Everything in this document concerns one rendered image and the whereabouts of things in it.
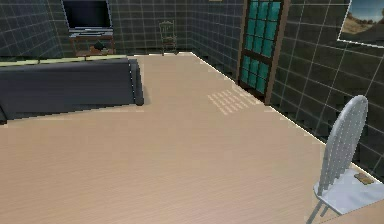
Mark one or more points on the dark wooden chair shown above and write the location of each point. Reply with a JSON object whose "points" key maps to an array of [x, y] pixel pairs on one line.
{"points": [[168, 36]]}

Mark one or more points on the brown door with teal panes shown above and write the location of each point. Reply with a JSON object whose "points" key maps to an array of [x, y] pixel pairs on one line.
{"points": [[260, 46]]}

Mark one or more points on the small dark object on shelf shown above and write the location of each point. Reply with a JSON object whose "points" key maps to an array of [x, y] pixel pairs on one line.
{"points": [[98, 46]]}

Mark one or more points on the brown television stand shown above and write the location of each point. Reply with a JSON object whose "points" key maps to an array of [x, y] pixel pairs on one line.
{"points": [[91, 41]]}

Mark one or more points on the dark grey sofa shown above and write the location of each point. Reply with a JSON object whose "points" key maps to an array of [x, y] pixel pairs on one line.
{"points": [[66, 85]]}

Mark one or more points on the black television set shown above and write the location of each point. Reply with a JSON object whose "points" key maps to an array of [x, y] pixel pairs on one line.
{"points": [[87, 15]]}

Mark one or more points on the pale grey round-back chair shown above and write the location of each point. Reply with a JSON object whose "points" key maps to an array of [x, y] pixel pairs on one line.
{"points": [[345, 166]]}

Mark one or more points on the small brown flat object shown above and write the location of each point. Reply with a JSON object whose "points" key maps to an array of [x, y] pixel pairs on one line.
{"points": [[364, 178]]}

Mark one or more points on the framed landscape picture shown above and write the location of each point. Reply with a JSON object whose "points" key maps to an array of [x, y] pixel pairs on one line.
{"points": [[363, 21]]}

